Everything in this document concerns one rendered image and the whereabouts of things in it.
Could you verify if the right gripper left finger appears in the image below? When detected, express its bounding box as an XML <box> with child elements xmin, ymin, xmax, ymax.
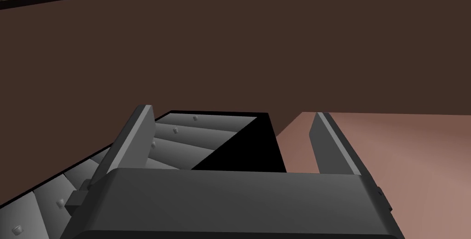
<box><xmin>89</xmin><ymin>104</ymin><xmax>156</xmax><ymax>186</ymax></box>

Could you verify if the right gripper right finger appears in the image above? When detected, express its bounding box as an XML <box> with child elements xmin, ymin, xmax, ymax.
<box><xmin>309</xmin><ymin>112</ymin><xmax>363</xmax><ymax>176</ymax></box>

